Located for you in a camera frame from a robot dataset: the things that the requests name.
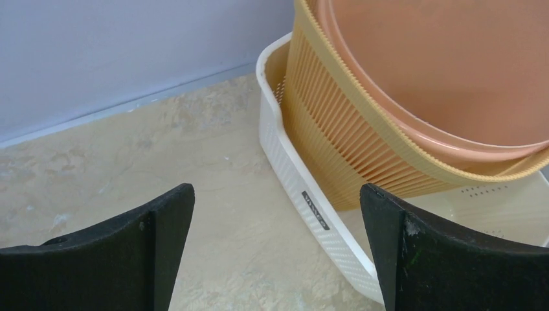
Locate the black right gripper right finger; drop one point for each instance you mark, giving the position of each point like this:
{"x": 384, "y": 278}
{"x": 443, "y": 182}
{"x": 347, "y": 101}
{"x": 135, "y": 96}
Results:
{"x": 426, "y": 262}

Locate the orange plastic bucket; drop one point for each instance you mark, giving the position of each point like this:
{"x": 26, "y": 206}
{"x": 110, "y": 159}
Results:
{"x": 467, "y": 81}

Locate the white perforated plastic basket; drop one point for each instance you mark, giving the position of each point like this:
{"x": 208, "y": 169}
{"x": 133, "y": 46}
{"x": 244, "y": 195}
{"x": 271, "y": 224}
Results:
{"x": 516, "y": 210}

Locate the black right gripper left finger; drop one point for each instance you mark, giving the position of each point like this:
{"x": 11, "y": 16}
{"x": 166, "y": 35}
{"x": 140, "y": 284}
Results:
{"x": 127, "y": 262}

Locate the yellow slatted waste bin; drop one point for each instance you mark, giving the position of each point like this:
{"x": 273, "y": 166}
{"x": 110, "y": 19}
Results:
{"x": 347, "y": 140}

